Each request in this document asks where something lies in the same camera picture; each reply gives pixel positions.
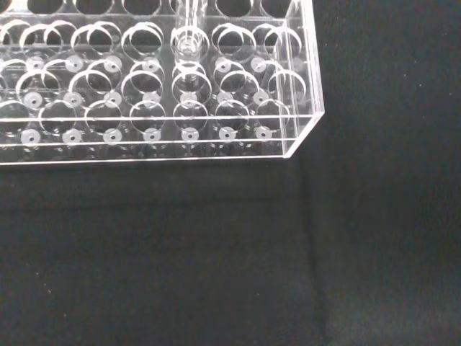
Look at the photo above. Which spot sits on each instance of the clear acrylic test tube rack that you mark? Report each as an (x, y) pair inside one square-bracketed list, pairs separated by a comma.
[(234, 124)]

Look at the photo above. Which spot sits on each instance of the black scalloped-edge cloth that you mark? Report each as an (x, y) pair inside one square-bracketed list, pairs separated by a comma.
[(216, 252)]

